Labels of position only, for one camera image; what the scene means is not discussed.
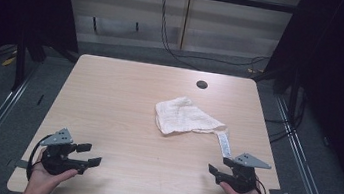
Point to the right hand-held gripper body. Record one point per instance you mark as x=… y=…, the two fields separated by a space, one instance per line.
x=240 y=180

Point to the dark round table grommet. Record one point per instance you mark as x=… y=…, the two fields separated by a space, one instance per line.
x=202 y=84

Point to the white towel with tag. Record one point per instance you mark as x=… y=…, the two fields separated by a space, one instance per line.
x=187 y=117

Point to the person's left hand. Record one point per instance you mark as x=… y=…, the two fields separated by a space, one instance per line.
x=43 y=177

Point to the black upright stand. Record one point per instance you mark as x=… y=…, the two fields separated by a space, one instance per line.
x=19 y=67

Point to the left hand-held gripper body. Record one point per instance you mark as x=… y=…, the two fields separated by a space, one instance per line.
x=57 y=159

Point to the yellow floor object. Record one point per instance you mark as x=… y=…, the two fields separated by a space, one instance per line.
x=8 y=61

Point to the black wall hook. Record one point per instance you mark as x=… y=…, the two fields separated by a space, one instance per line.
x=94 y=24
x=137 y=27

